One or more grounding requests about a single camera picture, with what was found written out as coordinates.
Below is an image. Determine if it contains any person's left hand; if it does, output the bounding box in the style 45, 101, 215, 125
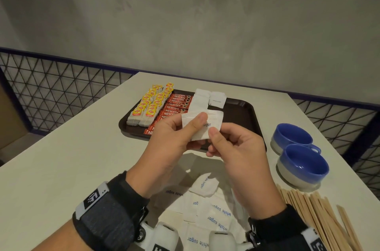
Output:
126, 112, 214, 200

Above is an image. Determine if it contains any person's right hand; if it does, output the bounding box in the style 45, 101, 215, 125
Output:
206, 123, 287, 220

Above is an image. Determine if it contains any row of red Nescafe sachets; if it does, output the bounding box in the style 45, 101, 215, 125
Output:
144, 93, 194, 135

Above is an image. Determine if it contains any brown plastic tray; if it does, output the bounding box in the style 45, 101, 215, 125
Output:
118, 93, 267, 153

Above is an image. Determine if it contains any pile of white sugar sachets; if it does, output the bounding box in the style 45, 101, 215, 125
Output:
157, 172, 250, 251

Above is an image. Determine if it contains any row of white sugar packets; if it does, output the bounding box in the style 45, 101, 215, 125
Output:
188, 88, 211, 115

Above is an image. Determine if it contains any pile of wooden stirrers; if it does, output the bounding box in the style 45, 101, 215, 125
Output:
276, 184, 364, 251

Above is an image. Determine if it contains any person's left forearm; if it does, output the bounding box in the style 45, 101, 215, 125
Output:
32, 219, 87, 251

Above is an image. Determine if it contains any blue and white bowl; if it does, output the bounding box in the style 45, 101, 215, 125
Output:
270, 123, 322, 156
276, 144, 329, 190

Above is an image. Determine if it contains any brown cardboard box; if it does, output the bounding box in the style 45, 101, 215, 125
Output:
0, 81, 29, 149

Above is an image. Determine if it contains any black right wrist strap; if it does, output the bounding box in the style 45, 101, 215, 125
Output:
248, 204, 324, 251

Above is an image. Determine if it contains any black wrist strap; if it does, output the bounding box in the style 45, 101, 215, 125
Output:
248, 204, 324, 251
72, 171, 149, 251

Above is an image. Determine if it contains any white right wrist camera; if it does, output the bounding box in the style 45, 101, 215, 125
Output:
209, 231, 253, 251

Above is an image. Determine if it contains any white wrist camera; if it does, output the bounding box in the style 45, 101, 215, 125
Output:
135, 221, 180, 251
209, 231, 253, 251

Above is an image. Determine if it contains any black left wrist strap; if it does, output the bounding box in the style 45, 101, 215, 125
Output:
72, 171, 149, 251

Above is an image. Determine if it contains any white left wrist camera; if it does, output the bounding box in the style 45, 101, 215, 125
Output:
135, 221, 180, 251

